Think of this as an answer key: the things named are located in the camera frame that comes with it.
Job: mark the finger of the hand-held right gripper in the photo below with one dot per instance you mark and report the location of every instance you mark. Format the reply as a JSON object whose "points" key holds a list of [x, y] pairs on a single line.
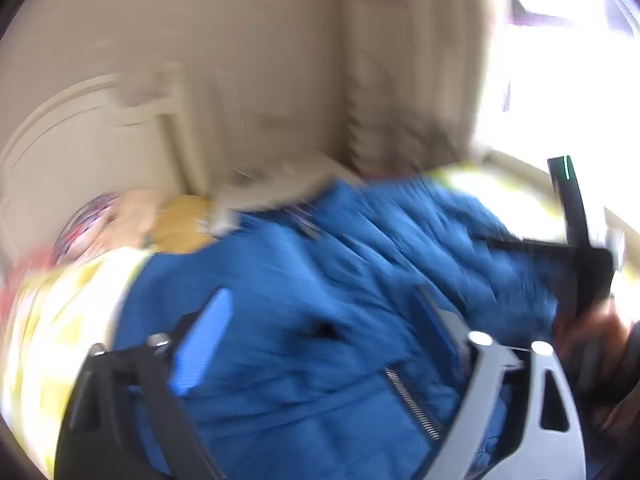
{"points": [[525, 247]]}

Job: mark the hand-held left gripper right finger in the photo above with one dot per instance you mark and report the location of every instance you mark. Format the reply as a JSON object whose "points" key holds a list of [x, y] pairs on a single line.
{"points": [[442, 322]]}

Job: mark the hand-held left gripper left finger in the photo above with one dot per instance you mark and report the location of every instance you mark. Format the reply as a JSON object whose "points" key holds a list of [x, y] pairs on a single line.
{"points": [[200, 345]]}

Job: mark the blue puffer jacket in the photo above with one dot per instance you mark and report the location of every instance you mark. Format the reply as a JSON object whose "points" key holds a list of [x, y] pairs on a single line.
{"points": [[310, 290]]}

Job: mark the person's right hand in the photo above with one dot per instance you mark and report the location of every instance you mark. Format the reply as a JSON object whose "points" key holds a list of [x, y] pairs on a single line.
{"points": [[602, 340]]}

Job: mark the yellow pillow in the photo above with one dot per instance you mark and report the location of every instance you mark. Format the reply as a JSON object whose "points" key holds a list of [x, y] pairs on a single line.
{"points": [[185, 225]]}

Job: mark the yellow checked bed sheet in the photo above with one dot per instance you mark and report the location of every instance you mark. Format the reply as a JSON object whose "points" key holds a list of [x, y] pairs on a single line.
{"points": [[60, 340]]}

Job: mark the bright window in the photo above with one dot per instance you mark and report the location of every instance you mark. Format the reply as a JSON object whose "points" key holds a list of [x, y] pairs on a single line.
{"points": [[555, 85]]}

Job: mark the grey beige cloth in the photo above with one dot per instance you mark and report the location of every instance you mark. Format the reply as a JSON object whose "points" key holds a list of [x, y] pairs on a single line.
{"points": [[270, 187]]}

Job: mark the beige patterned curtain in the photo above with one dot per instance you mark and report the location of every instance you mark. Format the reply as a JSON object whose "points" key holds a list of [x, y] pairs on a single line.
{"points": [[405, 70]]}

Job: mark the cream panelled wardrobe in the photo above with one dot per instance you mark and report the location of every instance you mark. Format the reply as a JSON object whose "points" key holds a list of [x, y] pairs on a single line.
{"points": [[95, 145]]}

